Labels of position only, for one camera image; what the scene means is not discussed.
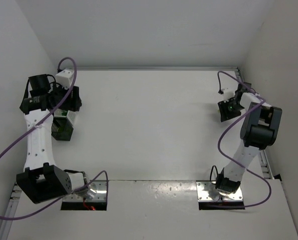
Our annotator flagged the purple cable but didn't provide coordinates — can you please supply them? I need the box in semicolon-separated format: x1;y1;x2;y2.
217;70;272;209
0;56;108;221

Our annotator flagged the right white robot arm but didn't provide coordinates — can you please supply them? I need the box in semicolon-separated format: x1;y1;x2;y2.
215;82;282;194

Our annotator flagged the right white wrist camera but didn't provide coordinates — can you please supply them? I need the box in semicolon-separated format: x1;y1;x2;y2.
218;88;235;103

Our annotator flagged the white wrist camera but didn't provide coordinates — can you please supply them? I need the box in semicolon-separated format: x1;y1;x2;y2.
218;88;235;103
55;68;75;89

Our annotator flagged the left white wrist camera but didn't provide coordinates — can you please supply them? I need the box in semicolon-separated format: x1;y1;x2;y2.
55;68;75;89

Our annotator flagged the black slotted container near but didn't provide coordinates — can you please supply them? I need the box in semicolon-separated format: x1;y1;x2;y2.
51;117;74;142

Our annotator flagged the white slotted container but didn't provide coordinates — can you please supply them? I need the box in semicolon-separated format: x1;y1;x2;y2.
54;109;77;125

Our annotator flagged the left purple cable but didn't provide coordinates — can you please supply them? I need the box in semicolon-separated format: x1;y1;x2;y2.
0;56;108;221

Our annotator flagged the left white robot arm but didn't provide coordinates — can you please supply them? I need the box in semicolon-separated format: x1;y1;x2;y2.
16;69;88;204

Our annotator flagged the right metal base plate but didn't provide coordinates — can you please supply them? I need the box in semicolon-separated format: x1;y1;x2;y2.
196;181;243;203

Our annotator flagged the metal base plate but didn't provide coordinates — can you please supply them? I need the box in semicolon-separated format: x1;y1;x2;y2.
196;181;243;203
74;181;107;203

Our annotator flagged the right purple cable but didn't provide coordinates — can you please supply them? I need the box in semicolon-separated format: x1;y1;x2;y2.
217;70;272;209

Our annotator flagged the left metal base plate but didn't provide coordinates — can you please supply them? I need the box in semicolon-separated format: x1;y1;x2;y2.
74;181;107;203

